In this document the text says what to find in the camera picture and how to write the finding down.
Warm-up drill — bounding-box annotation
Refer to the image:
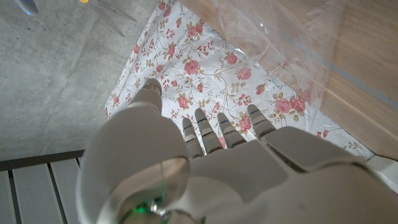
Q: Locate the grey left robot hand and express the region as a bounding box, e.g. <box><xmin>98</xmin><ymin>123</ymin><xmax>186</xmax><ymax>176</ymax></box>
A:
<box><xmin>76</xmin><ymin>78</ymin><xmax>398</xmax><ymax>224</ymax></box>

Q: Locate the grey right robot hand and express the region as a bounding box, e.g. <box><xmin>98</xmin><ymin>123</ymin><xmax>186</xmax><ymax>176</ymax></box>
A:
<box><xmin>14</xmin><ymin>0</ymin><xmax>40</xmax><ymax>16</ymax></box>

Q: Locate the clear plastic bag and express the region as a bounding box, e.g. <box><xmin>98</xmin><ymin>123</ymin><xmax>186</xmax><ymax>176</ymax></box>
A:
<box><xmin>211</xmin><ymin>0</ymin><xmax>349</xmax><ymax>108</ymax></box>

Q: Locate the floral print backdrop curtain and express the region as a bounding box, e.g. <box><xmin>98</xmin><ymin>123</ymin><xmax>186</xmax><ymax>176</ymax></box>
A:
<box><xmin>104</xmin><ymin>0</ymin><xmax>377</xmax><ymax>162</ymax></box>

